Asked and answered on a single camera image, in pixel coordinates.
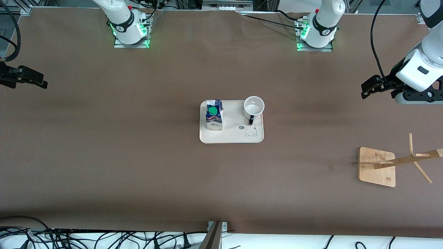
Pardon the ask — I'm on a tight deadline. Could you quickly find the white smiley mug black handle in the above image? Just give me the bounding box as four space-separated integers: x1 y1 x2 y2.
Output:
243 96 265 126

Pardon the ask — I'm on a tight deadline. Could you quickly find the blue white milk carton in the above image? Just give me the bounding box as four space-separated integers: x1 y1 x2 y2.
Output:
206 100 224 132

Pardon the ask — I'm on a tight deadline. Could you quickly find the beige rabbit print tray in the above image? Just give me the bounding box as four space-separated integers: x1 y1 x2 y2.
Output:
199 100 265 144

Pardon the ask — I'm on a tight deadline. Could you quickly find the wooden mug tree stand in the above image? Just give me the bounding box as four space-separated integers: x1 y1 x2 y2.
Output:
358 133 443 188

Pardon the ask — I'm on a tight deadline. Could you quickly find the brown table cover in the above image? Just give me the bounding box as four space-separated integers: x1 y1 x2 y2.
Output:
0 7 443 239

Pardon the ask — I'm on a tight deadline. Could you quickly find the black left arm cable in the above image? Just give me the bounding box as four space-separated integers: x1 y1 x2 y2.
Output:
370 0 393 85

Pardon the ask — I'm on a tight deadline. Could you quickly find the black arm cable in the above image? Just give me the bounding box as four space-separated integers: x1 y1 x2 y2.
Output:
370 0 393 85
0 0 22 63

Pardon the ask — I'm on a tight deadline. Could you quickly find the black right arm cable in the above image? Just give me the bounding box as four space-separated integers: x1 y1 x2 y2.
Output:
0 0 22 63

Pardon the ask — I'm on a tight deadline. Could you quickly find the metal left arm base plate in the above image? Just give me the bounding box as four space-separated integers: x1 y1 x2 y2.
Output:
297 40 334 53

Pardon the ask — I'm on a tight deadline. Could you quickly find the aluminium corner frame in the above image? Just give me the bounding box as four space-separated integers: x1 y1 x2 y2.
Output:
0 0 33 15

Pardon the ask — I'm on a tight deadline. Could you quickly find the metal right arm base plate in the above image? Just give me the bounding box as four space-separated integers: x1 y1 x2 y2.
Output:
114 34 150 48

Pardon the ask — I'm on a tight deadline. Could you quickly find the short black table cable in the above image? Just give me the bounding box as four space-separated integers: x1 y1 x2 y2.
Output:
275 9 305 22

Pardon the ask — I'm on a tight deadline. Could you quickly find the long black table cable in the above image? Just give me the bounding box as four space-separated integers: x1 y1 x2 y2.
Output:
241 13 306 31

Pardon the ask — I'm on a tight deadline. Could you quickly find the black looped floor cable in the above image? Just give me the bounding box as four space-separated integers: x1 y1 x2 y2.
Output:
0 216 53 242

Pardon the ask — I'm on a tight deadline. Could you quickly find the grey metal equipment rail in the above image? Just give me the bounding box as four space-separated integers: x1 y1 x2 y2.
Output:
202 0 253 11

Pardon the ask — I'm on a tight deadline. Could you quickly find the aluminium profile post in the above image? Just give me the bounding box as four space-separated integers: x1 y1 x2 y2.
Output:
199 221 228 249

